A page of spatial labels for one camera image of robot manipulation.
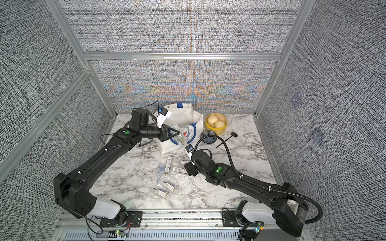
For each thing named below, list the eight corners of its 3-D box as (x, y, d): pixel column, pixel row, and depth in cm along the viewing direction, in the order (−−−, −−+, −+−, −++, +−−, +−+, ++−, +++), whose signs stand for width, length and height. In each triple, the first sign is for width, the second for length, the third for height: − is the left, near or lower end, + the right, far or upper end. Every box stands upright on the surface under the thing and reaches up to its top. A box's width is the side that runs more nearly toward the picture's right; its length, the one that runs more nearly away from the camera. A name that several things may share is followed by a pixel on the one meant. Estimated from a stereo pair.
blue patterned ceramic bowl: (200, 143, 103) (200, 139, 99) (200, 134, 108) (200, 130, 104) (216, 143, 103) (217, 139, 99) (215, 134, 108) (216, 130, 104)
